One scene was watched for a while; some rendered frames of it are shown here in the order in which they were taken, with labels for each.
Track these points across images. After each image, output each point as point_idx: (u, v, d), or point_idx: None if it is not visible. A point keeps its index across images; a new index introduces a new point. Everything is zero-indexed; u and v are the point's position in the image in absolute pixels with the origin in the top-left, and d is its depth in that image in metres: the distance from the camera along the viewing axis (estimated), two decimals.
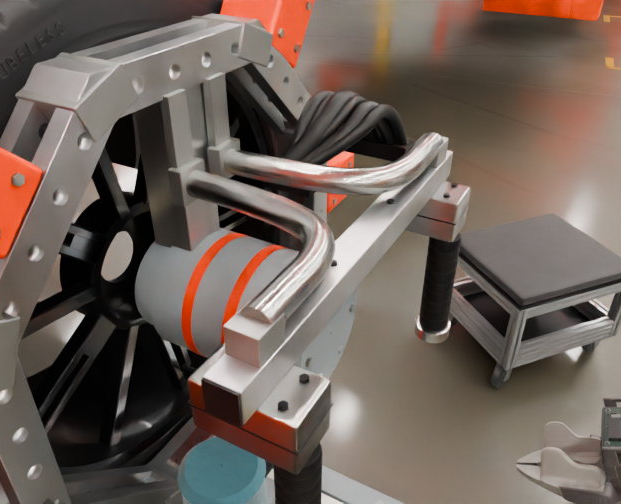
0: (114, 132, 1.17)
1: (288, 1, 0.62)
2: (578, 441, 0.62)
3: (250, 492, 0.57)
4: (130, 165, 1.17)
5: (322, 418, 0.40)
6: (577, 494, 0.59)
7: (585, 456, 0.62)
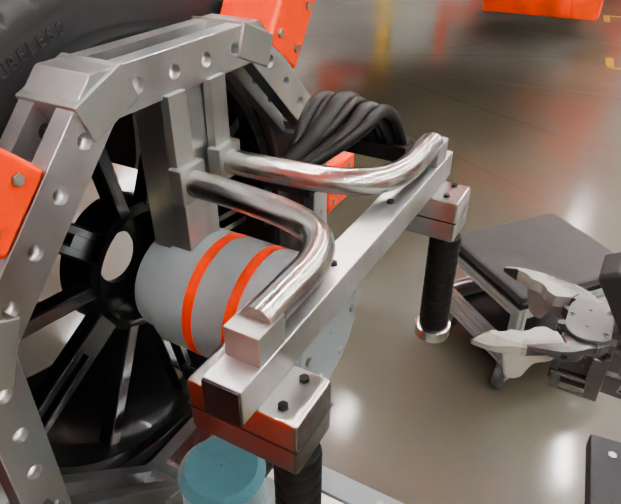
0: (114, 132, 1.17)
1: (288, 1, 0.62)
2: (532, 358, 0.63)
3: (250, 492, 0.57)
4: (130, 165, 1.17)
5: (322, 418, 0.40)
6: (561, 288, 0.70)
7: None
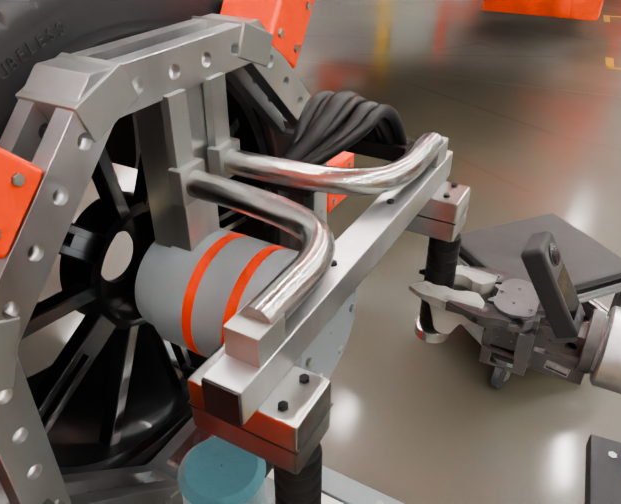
0: (114, 132, 1.17)
1: (288, 1, 0.62)
2: (460, 319, 0.69)
3: (250, 492, 0.57)
4: (130, 165, 1.17)
5: (322, 418, 0.40)
6: (477, 275, 0.72)
7: None
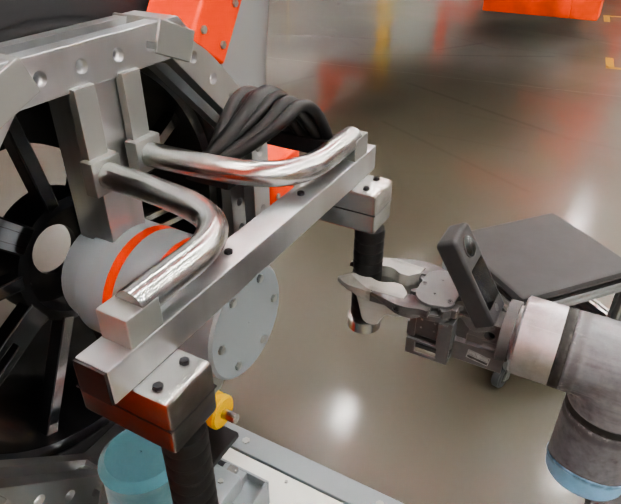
0: None
1: None
2: (386, 310, 0.70)
3: (166, 477, 0.58)
4: None
5: (203, 400, 0.42)
6: (406, 267, 0.74)
7: None
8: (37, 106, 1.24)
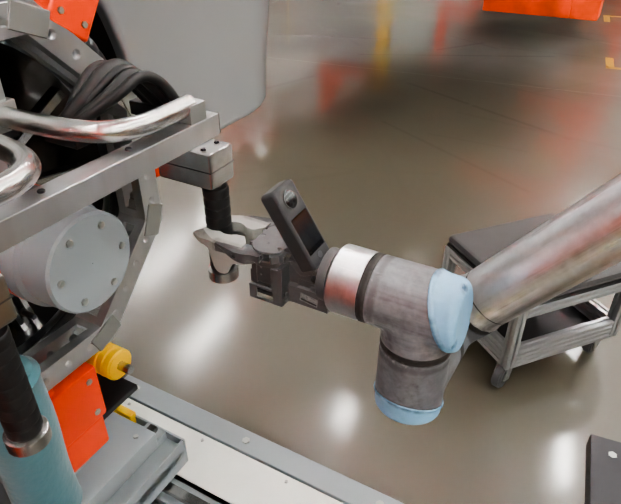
0: None
1: None
2: (233, 259, 0.79)
3: None
4: None
5: None
6: (257, 224, 0.83)
7: None
8: None
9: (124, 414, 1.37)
